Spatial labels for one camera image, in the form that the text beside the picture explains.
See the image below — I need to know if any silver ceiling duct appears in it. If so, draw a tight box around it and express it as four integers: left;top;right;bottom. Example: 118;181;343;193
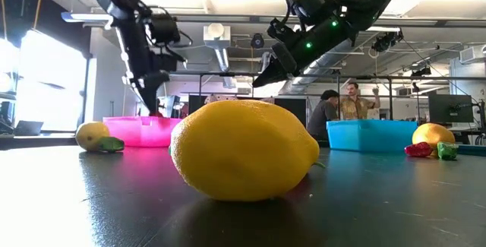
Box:
290;30;380;94

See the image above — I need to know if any yellow lemon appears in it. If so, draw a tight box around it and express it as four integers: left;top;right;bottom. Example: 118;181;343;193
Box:
169;99;320;202
412;122;456;159
74;121;112;152

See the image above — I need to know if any black workstation frame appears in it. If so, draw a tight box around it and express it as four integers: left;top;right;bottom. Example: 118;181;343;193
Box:
150;71;486;121

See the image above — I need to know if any silver ceiling pipe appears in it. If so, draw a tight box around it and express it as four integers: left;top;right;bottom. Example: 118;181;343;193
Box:
214;48;237;89

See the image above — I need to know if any person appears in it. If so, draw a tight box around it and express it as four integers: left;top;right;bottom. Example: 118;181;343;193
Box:
306;89;341;141
339;82;381;121

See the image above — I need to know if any pink plastic basket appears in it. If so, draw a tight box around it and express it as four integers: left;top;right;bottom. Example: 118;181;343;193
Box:
103;116;183;148

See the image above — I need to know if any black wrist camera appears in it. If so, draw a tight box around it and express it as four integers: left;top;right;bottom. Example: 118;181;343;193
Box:
149;13;182;46
267;17;303;46

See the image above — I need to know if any black overhead camera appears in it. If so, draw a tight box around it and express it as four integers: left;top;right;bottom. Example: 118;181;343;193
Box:
250;33;266;49

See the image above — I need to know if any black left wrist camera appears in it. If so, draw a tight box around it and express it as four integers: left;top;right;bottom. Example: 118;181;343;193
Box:
149;13;182;46

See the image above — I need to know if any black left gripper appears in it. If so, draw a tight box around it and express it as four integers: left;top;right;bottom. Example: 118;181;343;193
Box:
115;11;180;113

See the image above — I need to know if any black panel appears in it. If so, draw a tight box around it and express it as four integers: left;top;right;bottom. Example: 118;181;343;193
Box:
273;97;308;128

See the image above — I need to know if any blue plastic basket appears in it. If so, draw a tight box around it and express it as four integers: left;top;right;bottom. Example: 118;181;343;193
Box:
326;119;418;153

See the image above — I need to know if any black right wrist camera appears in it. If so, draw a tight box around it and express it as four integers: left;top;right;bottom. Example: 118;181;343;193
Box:
267;17;303;46

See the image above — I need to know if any grey laptop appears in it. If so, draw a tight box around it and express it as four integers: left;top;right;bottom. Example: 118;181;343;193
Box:
13;119;45;137

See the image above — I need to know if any black ceiling fixture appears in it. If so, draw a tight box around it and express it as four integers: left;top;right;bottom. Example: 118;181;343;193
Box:
373;30;404;53

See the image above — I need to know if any small red bell pepper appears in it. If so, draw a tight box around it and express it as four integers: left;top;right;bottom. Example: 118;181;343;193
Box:
404;141;434;158

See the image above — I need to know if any white wall vent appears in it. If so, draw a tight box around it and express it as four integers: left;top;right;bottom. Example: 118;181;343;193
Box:
459;45;486;65

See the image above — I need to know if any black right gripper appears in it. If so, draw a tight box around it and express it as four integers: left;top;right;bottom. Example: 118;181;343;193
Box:
252;14;356;87

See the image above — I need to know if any black desktop monitor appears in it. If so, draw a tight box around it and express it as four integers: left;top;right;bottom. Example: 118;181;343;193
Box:
428;93;475;124

